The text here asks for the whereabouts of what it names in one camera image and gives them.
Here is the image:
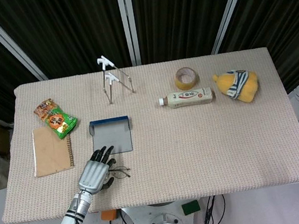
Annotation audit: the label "milk tea bottle white cap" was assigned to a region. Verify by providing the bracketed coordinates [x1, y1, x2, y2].
[157, 85, 218, 112]

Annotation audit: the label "beige woven tablecloth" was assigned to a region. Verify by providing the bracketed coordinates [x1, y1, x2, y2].
[0, 40, 299, 224]

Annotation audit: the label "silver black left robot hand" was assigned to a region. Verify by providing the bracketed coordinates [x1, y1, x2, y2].
[71, 144, 122, 198]

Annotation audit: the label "metal wire stand white clips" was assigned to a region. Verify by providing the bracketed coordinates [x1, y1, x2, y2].
[96, 51, 137, 106]

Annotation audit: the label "kraft spiral notebook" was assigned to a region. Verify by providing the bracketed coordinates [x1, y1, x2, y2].
[28, 123, 76, 178]

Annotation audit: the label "blue box with eyeglasses picture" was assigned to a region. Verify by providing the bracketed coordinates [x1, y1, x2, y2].
[87, 115, 135, 158]

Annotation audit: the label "thin wire-frame eyeglasses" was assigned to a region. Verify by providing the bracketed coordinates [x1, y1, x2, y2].
[108, 163, 134, 181]

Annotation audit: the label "yellow packing tape roll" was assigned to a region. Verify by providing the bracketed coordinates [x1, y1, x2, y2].
[173, 65, 201, 91]

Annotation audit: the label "green snack bag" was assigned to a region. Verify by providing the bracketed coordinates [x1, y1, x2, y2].
[43, 108, 81, 142]

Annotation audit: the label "yellow plush toy striped band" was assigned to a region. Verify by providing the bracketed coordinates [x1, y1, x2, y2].
[211, 66, 262, 109]

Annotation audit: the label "dark green rectangular block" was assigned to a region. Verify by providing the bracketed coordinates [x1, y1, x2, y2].
[180, 199, 202, 217]

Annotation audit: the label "orange brown snack bag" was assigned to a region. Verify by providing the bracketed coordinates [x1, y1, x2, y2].
[32, 97, 60, 122]

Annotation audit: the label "black pleated curtain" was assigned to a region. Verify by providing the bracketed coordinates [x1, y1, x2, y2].
[0, 0, 299, 139]

